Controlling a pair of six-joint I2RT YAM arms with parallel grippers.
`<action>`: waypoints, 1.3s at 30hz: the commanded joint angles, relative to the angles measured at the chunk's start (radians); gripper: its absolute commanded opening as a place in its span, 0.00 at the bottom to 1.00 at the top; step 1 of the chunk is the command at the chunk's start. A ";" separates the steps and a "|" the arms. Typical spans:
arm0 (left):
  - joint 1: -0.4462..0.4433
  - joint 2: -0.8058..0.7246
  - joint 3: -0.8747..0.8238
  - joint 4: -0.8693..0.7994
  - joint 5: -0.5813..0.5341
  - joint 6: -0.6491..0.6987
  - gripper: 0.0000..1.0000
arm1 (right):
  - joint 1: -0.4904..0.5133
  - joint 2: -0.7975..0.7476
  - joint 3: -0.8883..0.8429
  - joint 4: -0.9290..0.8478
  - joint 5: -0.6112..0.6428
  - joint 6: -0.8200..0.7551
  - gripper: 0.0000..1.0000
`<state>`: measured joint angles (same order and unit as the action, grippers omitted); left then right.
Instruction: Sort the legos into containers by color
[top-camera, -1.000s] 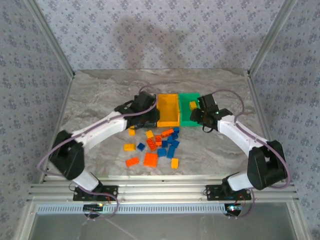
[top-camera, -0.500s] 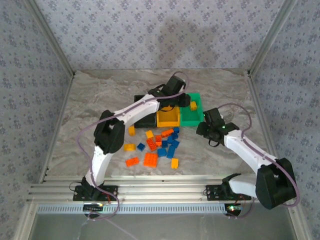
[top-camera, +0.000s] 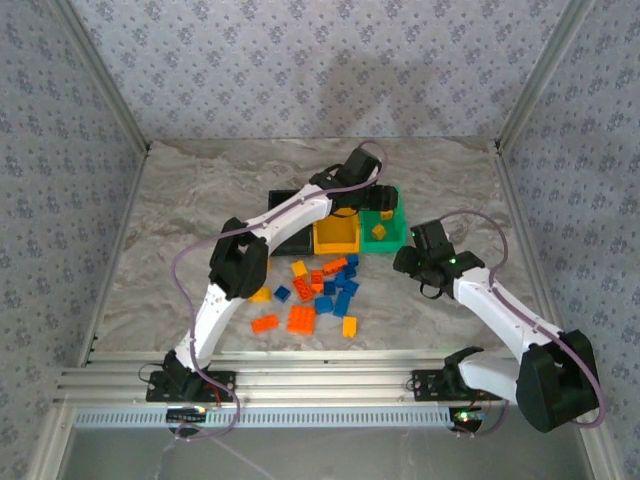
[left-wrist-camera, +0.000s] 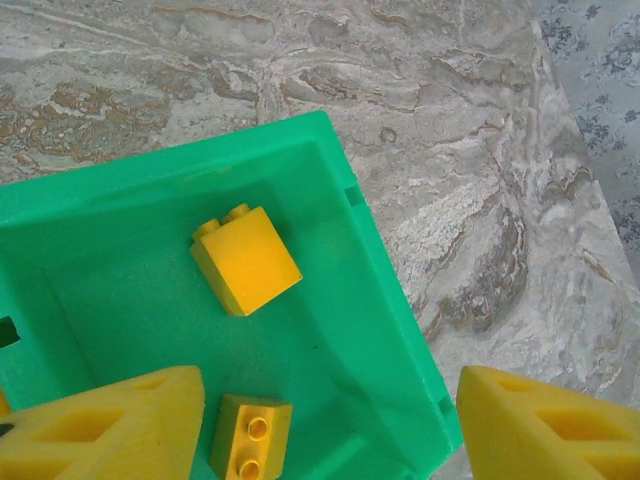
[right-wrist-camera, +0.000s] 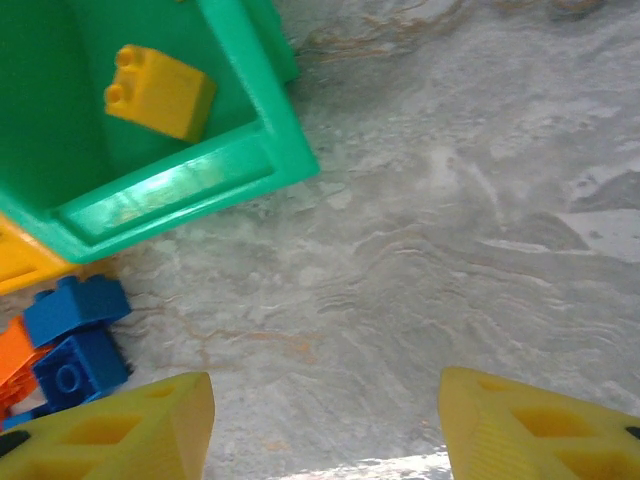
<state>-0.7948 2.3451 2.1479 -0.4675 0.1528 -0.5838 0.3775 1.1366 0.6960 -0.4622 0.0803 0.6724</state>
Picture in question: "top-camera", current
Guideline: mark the long blue lego brick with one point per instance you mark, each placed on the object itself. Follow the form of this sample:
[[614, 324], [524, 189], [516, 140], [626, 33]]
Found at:
[[342, 304]]

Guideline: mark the small orange lego brick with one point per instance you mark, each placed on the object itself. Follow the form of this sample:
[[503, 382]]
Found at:
[[317, 276]]

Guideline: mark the large orange lego brick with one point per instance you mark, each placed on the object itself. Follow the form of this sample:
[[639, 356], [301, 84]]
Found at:
[[301, 320]]

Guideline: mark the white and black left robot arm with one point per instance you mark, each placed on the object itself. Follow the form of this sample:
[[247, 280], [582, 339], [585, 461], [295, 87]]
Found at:
[[210, 320]]

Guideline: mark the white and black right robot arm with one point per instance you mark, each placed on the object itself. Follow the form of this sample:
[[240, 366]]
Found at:
[[495, 310]]

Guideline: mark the green plastic container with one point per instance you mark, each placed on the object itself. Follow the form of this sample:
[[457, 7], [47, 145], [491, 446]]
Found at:
[[385, 246]]

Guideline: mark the yellow plastic container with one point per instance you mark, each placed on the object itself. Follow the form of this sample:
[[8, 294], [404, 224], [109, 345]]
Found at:
[[335, 247]]

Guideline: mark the black plastic container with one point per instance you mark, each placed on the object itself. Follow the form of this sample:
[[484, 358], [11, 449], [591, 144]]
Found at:
[[300, 245]]

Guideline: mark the aluminium table side rail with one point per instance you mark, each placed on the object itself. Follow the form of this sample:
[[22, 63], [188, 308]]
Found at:
[[531, 250], [116, 250]]

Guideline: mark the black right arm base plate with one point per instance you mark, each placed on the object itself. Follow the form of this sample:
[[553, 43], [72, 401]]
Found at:
[[425, 385]]

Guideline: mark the aluminium mounting rail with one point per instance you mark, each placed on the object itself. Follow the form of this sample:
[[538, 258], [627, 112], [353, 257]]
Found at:
[[325, 372]]

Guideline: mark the aluminium frame post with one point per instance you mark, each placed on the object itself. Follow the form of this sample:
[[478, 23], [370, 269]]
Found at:
[[541, 75], [105, 75]]

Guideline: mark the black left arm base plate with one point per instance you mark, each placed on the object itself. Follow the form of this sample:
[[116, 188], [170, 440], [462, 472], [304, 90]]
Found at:
[[225, 382]]

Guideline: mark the aluminium frame leg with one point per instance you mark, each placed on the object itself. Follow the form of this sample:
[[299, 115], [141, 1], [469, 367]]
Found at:
[[47, 450], [602, 455]]

